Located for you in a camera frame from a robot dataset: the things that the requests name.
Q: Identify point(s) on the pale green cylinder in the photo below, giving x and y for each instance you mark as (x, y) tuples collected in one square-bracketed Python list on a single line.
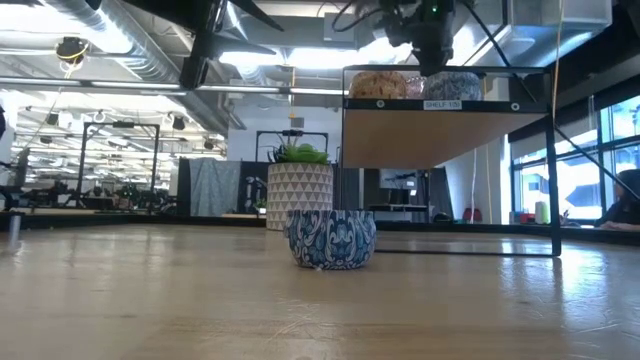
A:
[(541, 212)]

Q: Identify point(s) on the low black rack frame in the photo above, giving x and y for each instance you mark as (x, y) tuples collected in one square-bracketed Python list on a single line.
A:
[(292, 133)]

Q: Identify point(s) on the wooden shelf with black frame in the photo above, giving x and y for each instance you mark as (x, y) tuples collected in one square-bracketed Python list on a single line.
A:
[(425, 135)]

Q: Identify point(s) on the white tealight candle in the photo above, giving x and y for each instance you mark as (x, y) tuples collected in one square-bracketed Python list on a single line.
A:
[(330, 240), (452, 86)]

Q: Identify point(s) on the long ceiling light bar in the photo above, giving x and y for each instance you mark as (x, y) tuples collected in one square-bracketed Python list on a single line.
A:
[(135, 85)]

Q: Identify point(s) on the silver ventilation duct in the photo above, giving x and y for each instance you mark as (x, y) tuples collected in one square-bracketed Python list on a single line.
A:
[(145, 55)]

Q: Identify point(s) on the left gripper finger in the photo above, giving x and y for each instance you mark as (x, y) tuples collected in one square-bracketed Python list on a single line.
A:
[(252, 11), (245, 50)]

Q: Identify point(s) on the tan patterned candle tin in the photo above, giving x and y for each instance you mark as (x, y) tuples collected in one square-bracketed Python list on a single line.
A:
[(377, 85)]

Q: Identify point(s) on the succulent in white patterned pot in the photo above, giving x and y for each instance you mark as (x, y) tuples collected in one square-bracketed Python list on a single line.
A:
[(300, 190)]

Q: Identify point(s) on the person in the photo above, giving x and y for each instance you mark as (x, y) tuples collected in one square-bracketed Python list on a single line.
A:
[(625, 210)]

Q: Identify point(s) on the grey curtain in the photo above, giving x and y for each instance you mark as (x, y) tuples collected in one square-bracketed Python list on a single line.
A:
[(212, 187)]

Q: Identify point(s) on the tall black rack frame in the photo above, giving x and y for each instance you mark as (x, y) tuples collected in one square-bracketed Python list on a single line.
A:
[(122, 124)]

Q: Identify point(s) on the silver metal post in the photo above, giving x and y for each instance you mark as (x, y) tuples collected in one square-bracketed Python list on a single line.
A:
[(14, 232)]

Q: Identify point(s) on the black ceiling device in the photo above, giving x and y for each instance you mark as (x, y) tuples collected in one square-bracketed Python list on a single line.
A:
[(71, 49)]

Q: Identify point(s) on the black aluminium table frame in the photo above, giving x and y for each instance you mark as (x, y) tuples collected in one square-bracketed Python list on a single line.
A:
[(150, 220)]

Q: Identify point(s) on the pink glass candle holder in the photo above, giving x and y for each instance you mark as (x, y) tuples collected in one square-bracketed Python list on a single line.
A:
[(415, 87)]

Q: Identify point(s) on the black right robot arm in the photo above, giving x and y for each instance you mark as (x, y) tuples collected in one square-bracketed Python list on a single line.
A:
[(400, 20)]

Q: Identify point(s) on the red object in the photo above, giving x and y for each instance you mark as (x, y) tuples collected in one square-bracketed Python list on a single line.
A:
[(472, 215)]

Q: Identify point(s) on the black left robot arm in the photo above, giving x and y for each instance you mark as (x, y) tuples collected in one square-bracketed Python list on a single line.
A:
[(160, 12)]

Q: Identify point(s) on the computer monitor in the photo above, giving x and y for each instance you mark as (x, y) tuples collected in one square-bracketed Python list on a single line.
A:
[(397, 179)]

